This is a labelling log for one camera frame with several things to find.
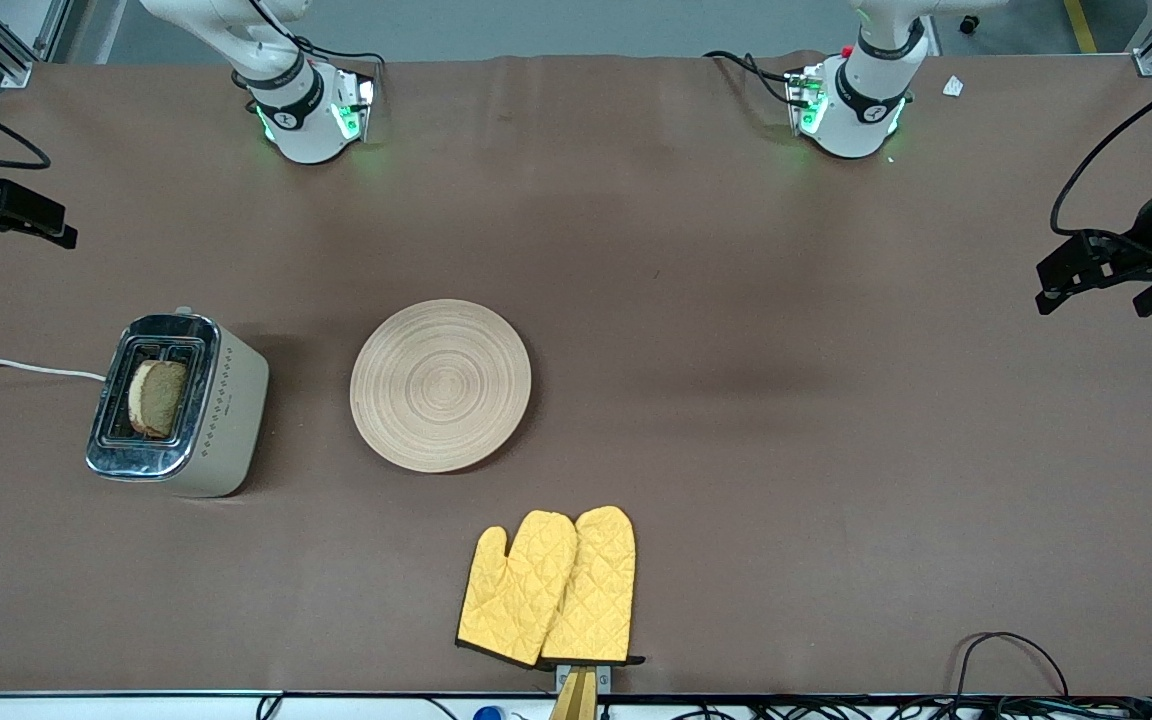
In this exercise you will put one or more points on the brown toast slice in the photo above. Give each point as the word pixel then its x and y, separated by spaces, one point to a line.
pixel 158 398

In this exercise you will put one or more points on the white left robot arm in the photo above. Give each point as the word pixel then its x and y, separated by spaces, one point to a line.
pixel 861 115

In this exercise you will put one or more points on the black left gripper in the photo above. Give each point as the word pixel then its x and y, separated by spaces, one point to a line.
pixel 1139 247

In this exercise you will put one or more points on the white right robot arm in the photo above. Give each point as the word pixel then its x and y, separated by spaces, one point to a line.
pixel 296 120

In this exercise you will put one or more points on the small white paper scrap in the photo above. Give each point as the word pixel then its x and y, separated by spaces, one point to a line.
pixel 953 86

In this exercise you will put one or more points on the beige chrome toaster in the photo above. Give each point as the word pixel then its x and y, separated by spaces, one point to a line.
pixel 226 420

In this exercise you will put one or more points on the round wooden plate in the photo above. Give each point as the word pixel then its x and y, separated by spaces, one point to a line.
pixel 441 385

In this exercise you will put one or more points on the black caster wheel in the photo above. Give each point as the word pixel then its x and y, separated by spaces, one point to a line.
pixel 969 22

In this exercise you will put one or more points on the yellow wooden stick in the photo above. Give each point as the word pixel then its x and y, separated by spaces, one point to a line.
pixel 576 700

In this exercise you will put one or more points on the yellow quilted oven mitt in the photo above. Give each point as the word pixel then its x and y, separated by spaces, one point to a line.
pixel 516 590
pixel 596 590

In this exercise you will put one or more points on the blue round cap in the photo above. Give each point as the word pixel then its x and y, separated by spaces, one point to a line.
pixel 487 714

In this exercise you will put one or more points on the grey metal bracket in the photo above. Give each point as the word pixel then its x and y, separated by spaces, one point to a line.
pixel 604 678

